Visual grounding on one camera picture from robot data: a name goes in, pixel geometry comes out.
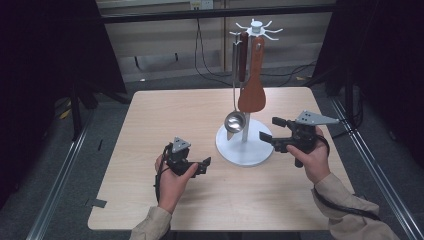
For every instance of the person's left hand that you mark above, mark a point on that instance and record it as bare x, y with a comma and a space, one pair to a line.
171, 190

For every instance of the person's right hand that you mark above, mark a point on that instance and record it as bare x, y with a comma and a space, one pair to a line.
316, 163

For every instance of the white wall socket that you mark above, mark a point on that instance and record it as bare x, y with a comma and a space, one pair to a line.
201, 4

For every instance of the orange wooden spatula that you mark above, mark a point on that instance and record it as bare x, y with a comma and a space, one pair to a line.
253, 96

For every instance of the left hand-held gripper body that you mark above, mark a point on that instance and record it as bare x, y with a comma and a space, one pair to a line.
180, 160

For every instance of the black horizontal bar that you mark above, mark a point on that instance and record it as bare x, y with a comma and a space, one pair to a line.
166, 16

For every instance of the metal floor rail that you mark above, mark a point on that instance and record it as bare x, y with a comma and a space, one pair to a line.
383, 180
56, 193

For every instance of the grey tape piece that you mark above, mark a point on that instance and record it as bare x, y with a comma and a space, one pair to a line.
98, 202

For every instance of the white utensil rack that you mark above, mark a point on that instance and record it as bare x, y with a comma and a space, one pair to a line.
246, 150

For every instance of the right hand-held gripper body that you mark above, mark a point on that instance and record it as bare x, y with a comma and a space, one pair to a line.
301, 138

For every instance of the black curtain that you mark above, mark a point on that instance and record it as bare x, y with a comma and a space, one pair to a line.
383, 50
33, 66

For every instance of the black metal stand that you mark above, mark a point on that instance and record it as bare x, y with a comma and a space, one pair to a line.
76, 113

